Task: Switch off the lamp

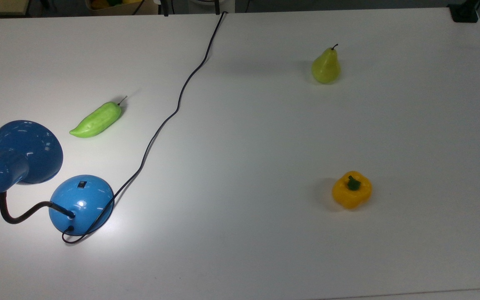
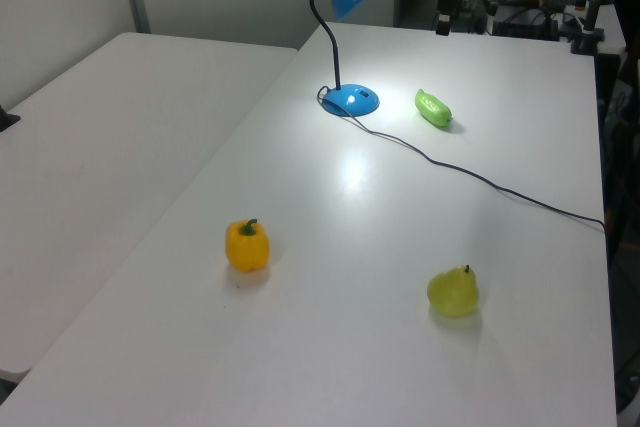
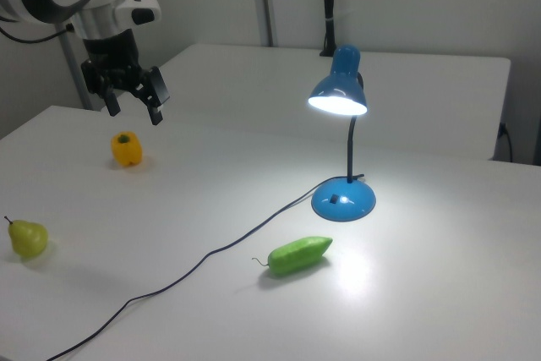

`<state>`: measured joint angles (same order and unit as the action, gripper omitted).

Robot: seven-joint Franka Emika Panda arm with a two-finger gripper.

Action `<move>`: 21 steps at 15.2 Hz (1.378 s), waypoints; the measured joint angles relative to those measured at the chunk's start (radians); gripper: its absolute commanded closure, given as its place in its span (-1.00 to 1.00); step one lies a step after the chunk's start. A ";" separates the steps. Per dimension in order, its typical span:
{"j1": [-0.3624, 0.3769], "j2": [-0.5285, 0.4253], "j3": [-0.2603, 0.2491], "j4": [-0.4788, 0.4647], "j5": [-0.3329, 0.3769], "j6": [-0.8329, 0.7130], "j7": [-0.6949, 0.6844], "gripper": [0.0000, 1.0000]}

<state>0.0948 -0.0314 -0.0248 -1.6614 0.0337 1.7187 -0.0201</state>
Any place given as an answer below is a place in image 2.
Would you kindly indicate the blue desk lamp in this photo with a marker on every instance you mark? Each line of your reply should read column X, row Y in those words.
column 350, row 102

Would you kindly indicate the green chili pepper toy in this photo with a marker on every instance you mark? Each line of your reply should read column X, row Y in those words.
column 432, row 107

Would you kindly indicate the black equipment box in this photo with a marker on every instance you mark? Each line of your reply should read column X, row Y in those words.
column 525, row 24

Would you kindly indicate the green pear toy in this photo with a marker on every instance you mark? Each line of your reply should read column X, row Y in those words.
column 452, row 294

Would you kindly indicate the yellow bell pepper toy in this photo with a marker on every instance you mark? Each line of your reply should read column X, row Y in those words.
column 247, row 249

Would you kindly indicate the white side table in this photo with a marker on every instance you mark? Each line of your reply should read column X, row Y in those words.
column 100, row 172

